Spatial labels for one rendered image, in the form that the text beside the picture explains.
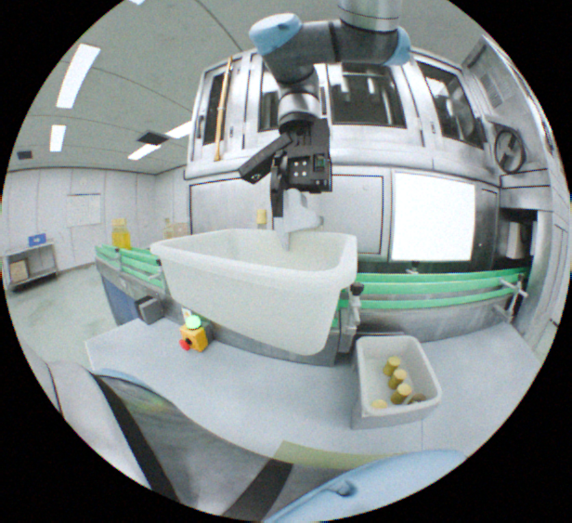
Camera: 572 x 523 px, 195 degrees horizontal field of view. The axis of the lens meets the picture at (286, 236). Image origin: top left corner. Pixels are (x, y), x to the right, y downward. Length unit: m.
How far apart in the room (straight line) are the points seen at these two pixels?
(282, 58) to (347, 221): 0.51
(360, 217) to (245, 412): 0.65
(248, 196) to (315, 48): 0.60
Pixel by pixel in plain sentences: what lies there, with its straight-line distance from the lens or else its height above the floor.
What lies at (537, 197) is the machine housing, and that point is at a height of 1.29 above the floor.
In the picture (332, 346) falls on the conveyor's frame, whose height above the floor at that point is 0.84.
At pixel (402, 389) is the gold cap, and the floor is 0.81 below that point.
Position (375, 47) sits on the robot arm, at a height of 1.37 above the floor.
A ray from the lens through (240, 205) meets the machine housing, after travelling 0.74.
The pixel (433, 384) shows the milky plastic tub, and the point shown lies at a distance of 0.45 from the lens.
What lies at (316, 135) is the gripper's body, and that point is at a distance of 0.27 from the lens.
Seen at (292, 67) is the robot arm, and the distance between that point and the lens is 0.30.
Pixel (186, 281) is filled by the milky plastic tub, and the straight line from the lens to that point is 0.18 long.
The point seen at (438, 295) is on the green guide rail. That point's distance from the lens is 0.61.
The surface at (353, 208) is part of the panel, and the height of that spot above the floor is 1.17.
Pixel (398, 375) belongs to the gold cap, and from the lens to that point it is 0.46.
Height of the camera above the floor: 1.15
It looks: 8 degrees down
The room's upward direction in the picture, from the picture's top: straight up
